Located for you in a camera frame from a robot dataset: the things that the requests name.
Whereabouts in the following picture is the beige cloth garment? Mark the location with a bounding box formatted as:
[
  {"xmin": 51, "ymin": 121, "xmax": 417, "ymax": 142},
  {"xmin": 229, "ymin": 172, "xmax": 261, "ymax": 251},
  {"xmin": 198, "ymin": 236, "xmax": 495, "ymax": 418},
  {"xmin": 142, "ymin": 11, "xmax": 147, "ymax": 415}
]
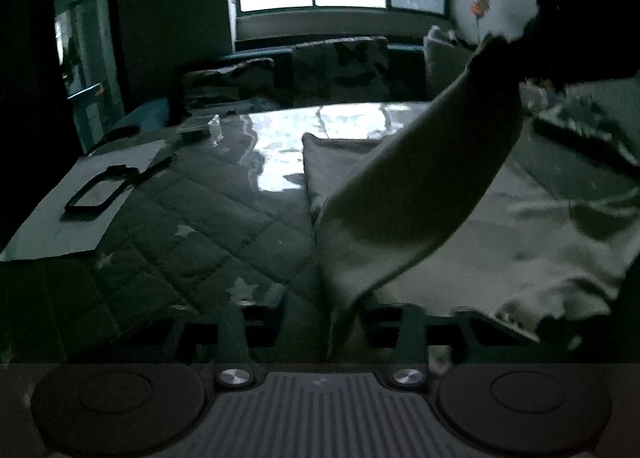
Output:
[{"xmin": 303, "ymin": 36, "xmax": 639, "ymax": 331}]

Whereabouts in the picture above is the dark quilted star mat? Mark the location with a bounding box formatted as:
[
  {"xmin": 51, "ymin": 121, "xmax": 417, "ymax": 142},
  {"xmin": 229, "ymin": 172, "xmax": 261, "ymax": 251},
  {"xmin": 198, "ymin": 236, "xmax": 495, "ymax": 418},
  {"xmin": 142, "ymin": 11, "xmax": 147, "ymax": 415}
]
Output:
[{"xmin": 0, "ymin": 101, "xmax": 640, "ymax": 364}]

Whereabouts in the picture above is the white paper sheet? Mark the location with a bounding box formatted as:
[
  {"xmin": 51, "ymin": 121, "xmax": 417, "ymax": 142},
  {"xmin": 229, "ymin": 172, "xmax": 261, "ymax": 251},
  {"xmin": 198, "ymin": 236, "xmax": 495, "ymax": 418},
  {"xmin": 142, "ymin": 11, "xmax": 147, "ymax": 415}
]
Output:
[{"xmin": 1, "ymin": 140, "xmax": 166, "ymax": 262}]

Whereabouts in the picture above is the small clear plastic box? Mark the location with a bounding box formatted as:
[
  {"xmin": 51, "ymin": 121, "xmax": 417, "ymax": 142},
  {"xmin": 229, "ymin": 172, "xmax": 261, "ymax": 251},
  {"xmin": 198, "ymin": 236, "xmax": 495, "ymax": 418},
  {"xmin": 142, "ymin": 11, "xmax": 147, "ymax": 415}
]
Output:
[{"xmin": 177, "ymin": 113, "xmax": 222, "ymax": 145}]

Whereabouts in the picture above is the blue cushion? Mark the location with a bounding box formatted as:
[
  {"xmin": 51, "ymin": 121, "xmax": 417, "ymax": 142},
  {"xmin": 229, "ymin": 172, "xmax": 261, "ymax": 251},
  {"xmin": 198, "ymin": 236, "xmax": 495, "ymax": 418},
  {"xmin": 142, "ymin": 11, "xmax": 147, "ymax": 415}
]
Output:
[{"xmin": 108, "ymin": 98, "xmax": 169, "ymax": 135}]

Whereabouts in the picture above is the flat camouflage cushion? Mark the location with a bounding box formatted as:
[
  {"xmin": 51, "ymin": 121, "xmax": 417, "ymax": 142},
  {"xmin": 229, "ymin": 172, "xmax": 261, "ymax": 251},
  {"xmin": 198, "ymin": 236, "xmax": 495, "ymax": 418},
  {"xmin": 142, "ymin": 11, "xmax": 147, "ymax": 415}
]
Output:
[{"xmin": 181, "ymin": 58, "xmax": 276, "ymax": 106}]

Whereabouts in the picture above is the dark sofa bench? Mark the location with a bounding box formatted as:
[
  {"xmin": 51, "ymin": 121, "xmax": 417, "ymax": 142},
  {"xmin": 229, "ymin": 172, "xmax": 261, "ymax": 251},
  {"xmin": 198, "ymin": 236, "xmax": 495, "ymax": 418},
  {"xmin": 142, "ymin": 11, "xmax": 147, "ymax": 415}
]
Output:
[{"xmin": 174, "ymin": 36, "xmax": 432, "ymax": 110}]

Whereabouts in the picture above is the light grey pillow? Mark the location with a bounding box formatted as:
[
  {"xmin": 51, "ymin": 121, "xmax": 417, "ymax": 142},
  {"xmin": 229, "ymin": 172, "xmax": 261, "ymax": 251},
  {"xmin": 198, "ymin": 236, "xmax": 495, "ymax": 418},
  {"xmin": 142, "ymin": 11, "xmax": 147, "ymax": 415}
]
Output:
[{"xmin": 423, "ymin": 25, "xmax": 473, "ymax": 96}]

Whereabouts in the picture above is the crumpled patterned cloth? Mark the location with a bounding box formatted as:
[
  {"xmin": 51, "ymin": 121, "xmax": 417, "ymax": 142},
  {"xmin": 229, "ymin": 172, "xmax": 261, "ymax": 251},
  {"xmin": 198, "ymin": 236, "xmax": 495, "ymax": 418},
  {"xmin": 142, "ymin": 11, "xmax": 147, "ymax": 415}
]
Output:
[{"xmin": 520, "ymin": 78, "xmax": 639, "ymax": 169}]

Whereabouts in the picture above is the colourful pinwheel toy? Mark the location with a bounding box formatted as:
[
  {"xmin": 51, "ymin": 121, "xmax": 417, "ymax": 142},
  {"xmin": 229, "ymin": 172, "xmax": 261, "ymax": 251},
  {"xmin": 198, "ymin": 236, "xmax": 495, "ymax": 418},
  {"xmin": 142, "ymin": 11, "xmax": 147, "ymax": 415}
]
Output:
[{"xmin": 470, "ymin": 0, "xmax": 490, "ymax": 44}]

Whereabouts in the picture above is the black rectangular frame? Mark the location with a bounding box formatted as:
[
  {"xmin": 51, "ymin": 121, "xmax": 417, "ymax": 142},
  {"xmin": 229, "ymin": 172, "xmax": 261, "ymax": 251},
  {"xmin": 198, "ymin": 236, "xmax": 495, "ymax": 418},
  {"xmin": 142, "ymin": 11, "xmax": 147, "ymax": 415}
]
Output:
[{"xmin": 62, "ymin": 165, "xmax": 141, "ymax": 221}]

